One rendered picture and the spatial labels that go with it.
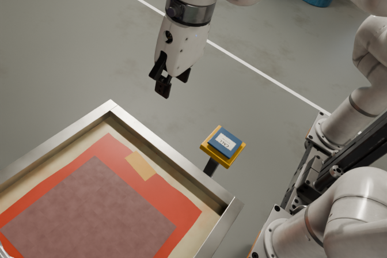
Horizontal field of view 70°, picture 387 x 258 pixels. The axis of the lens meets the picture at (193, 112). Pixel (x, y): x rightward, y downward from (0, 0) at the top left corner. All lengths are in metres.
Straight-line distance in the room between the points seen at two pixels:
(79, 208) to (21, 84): 1.79
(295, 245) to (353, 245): 0.22
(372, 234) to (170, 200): 0.59
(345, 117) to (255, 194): 1.33
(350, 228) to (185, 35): 0.35
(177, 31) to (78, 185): 0.60
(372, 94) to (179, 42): 0.59
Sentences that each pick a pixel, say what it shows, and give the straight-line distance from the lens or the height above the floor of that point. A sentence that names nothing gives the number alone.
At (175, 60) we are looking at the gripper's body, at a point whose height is 1.48.
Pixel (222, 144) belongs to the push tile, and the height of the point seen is 0.97.
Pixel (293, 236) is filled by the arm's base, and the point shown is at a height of 1.24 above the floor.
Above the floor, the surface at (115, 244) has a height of 0.96.
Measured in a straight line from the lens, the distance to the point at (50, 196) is 0.90.
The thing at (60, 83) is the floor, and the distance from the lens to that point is 2.51.
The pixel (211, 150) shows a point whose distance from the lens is 1.00.
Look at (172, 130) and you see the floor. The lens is 2.21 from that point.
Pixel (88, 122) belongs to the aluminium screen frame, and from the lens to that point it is 0.97.
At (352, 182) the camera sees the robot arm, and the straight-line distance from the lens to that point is 0.51.
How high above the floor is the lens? 1.76
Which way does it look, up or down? 48 degrees down
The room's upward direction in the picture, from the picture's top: 20 degrees clockwise
